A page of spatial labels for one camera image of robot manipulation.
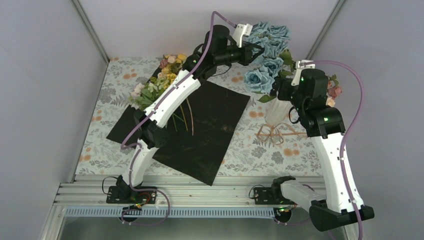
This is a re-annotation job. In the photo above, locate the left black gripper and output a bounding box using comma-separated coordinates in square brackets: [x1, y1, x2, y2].
[215, 40, 264, 67]

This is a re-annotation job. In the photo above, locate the blue rose stem bunch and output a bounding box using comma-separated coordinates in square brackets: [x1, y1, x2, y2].
[243, 21, 294, 103]

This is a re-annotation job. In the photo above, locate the tan raffia ribbon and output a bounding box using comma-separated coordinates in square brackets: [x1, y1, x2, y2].
[254, 122, 307, 146]

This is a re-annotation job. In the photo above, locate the pink orange rose stem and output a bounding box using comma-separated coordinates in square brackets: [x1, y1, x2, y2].
[326, 74, 343, 107]

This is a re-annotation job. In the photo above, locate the black wrapping paper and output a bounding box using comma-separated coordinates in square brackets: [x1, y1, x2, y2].
[105, 66, 251, 186]

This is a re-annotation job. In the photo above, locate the colourful artificial flower bouquet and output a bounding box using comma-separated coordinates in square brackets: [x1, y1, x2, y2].
[129, 53, 195, 137]

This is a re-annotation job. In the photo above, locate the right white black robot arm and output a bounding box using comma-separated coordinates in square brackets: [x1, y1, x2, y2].
[270, 68, 375, 232]

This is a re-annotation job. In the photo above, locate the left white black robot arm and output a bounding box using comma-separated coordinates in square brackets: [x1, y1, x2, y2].
[115, 23, 265, 203]

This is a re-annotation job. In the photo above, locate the white ribbed ceramic vase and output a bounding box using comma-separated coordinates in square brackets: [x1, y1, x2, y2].
[265, 98, 292, 127]

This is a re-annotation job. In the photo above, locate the floral patterned table mat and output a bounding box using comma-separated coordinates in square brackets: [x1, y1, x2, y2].
[76, 57, 322, 177]

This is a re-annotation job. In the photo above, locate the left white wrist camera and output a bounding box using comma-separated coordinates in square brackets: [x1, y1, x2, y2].
[231, 23, 253, 48]

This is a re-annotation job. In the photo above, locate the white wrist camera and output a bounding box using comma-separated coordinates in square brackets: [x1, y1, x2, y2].
[291, 59, 316, 87]
[231, 23, 253, 48]

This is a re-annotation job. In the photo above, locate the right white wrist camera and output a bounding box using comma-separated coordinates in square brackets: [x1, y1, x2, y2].
[291, 59, 316, 87]

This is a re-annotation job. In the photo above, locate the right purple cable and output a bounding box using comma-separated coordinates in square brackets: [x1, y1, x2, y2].
[272, 59, 365, 240]

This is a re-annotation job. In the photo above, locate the right vertical aluminium post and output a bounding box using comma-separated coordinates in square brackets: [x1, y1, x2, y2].
[306, 0, 346, 59]

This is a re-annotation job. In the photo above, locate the vertical aluminium post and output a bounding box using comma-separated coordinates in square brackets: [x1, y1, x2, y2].
[70, 0, 110, 64]
[306, 0, 346, 59]

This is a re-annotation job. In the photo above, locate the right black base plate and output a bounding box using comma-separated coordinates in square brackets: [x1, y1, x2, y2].
[253, 186, 295, 205]

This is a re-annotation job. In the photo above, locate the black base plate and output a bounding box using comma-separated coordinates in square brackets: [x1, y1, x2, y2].
[253, 186, 295, 205]
[106, 186, 158, 205]

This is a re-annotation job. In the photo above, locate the left vertical aluminium post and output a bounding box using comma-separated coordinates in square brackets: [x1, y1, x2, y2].
[70, 0, 110, 64]

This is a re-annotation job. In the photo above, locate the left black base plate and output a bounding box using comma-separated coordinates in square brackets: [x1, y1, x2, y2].
[106, 186, 158, 205]

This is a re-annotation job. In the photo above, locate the aluminium rail frame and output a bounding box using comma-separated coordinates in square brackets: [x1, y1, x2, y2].
[39, 62, 353, 240]

